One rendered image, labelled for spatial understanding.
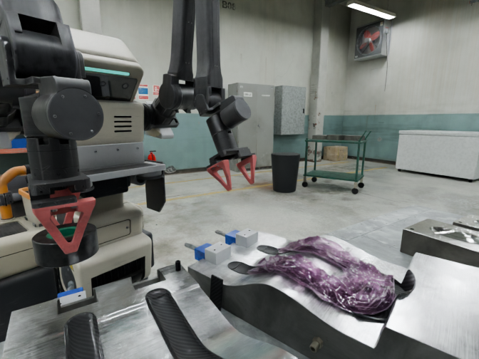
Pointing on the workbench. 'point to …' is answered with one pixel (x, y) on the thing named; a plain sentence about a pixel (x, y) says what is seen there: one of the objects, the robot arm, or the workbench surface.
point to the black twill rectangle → (216, 291)
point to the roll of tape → (40, 244)
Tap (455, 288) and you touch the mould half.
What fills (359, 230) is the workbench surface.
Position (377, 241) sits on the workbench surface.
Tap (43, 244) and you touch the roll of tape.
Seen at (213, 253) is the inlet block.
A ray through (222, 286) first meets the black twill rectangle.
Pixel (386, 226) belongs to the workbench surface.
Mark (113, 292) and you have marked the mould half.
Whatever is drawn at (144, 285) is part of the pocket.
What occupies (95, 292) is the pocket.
